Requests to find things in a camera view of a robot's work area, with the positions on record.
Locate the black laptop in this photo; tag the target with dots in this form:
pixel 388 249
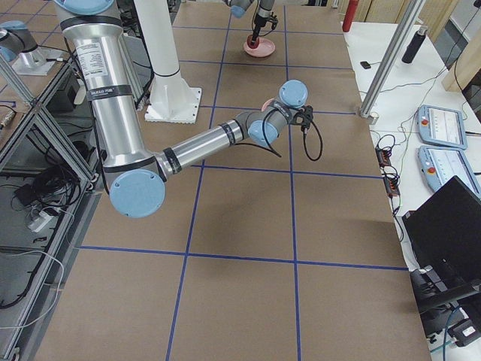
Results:
pixel 444 232

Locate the aluminium frame post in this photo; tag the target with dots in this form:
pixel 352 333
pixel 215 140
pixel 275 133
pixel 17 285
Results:
pixel 397 41

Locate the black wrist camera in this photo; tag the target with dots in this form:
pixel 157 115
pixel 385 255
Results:
pixel 303 117
pixel 272 19

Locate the pink plate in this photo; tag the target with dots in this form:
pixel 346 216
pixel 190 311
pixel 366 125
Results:
pixel 265 48

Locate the near teach pendant tablet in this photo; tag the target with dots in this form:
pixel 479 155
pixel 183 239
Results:
pixel 440 164

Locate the orange black usb hub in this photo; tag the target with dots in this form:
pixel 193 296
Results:
pixel 383 157

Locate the red apple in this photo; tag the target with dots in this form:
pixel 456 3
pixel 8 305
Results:
pixel 252 41

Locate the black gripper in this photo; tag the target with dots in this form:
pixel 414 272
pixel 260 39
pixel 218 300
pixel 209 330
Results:
pixel 258 19

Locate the red cylinder bottle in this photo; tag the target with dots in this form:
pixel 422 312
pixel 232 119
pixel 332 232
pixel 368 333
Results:
pixel 349 15

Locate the far teach pendant tablet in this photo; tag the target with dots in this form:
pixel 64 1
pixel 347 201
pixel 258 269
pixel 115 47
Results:
pixel 441 126

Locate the black water bottle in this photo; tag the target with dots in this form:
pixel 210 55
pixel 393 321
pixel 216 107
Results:
pixel 414 45

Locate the pink bowl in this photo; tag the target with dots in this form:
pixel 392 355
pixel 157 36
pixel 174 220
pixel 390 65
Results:
pixel 266 104

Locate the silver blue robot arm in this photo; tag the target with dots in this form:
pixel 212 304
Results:
pixel 263 14
pixel 136 176

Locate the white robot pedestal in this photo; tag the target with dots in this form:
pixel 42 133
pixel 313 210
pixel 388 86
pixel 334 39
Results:
pixel 171 98

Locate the teach pendant tablet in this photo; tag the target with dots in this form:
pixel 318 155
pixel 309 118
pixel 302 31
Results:
pixel 440 164
pixel 441 126

